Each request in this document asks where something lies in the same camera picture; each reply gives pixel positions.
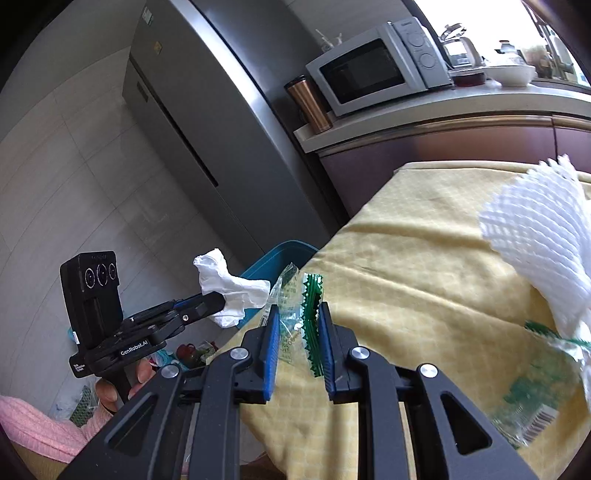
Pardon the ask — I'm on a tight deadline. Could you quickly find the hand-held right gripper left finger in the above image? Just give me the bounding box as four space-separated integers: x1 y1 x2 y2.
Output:
58 305 282 480

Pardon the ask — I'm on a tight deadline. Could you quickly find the grey refrigerator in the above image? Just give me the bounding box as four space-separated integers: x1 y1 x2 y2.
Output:
122 0 352 283

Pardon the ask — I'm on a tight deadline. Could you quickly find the white bowl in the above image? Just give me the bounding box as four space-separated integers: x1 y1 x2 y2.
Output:
484 64 537 88

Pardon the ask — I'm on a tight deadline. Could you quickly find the clear wrapper green print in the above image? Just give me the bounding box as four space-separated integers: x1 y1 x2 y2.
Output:
488 320 591 449

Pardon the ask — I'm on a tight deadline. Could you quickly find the silver microwave oven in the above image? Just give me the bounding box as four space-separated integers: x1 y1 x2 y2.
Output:
305 17 456 117

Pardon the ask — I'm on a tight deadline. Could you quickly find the blue plastic bin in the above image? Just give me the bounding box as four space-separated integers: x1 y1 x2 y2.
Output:
238 239 321 331

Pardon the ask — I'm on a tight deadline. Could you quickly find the steel electric kettle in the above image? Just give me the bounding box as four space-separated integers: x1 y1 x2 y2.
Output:
438 24 484 71

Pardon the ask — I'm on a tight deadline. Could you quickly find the clear wrapper green zigzag edge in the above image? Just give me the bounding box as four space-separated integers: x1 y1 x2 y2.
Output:
264 262 327 380

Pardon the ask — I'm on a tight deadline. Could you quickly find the green white packet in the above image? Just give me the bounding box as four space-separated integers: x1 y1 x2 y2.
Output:
68 385 99 426

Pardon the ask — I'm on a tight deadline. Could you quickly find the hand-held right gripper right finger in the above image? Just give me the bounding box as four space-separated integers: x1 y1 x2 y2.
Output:
316 302 539 480

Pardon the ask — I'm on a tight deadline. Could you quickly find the white tissue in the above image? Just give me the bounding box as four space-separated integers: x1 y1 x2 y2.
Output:
193 248 271 329

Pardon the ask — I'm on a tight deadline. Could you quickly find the white foam fruit net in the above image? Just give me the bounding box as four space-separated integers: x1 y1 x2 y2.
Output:
479 155 591 366

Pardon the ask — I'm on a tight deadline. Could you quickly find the person's left hand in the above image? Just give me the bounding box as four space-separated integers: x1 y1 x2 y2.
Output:
95 357 158 415

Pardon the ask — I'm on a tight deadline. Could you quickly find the brown kitchen counter cabinet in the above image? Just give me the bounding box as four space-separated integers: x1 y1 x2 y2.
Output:
293 79 591 223

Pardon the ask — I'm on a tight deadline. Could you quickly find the yellow patterned tablecloth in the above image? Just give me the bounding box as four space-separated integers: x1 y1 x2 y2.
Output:
205 160 591 480

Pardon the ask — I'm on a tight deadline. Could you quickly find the copper travel tumbler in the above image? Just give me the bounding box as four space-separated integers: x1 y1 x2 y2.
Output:
283 75 334 135

